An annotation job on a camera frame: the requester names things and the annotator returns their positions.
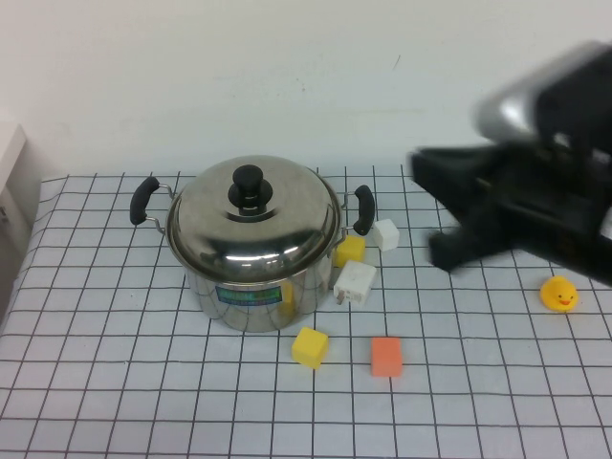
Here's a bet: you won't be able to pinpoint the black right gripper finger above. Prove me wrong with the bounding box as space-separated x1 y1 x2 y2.
405 144 504 222
426 223 520 274

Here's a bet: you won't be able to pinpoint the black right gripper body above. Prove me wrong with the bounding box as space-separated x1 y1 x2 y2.
456 136 612 289

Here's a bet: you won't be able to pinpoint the steel pot lid black knob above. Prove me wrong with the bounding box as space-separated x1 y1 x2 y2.
165 154 343 281

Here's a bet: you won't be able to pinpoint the white foam cube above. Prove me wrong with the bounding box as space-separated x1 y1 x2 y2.
371 218 401 252

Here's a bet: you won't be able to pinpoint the yellow rubber duck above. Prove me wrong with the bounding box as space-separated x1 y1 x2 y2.
539 275 579 314

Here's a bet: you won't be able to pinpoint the white power adapter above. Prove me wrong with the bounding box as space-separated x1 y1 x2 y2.
332 259 379 307

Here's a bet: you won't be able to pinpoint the yellow foam cube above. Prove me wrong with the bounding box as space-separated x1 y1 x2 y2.
332 234 367 269
290 327 330 371

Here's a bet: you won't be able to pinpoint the orange foam block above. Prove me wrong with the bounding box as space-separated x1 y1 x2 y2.
370 337 404 379

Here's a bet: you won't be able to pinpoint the white black checked tablecloth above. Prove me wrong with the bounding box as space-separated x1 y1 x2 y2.
0 157 612 459

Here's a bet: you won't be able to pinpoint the white cabinet edge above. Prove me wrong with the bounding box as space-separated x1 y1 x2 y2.
0 122 43 326

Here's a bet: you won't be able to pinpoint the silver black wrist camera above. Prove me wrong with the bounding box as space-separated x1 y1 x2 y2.
470 39 612 145

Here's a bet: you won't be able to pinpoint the stainless steel pot black handles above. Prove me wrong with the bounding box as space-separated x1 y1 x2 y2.
128 175 376 334

